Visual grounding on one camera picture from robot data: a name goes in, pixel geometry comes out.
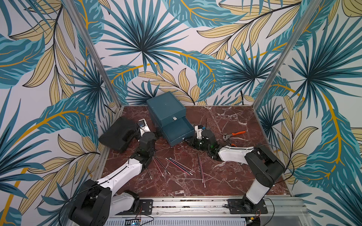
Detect red pencil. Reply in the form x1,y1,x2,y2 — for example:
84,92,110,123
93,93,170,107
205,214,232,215
169,158,195,172
153,157,164,177
166,158,190,175
198,154,206,188

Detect teal drawer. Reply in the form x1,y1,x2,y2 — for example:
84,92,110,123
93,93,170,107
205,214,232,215
162,117,195,147

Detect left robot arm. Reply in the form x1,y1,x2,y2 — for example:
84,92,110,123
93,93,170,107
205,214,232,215
68,119,156,226

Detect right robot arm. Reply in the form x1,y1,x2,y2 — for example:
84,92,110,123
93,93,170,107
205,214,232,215
185,126,286,207

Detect teal three-drawer cabinet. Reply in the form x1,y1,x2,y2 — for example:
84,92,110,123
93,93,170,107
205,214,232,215
147,92,186,138

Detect black cloth cover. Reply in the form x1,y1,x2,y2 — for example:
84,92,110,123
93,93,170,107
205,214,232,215
99,116,139,153

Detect green circuit board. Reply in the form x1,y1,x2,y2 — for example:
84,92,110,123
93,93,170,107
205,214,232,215
124,219,141,226

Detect orange handled pliers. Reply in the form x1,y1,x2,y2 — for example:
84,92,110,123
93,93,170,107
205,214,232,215
223,131,246,147

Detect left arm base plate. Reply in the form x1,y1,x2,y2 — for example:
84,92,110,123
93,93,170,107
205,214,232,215
122,199,154,215

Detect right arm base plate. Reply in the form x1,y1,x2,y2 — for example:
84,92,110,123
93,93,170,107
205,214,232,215
226,199,268,216

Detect aluminium front rail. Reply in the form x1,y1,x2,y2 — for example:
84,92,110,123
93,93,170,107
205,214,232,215
66,197,312,226

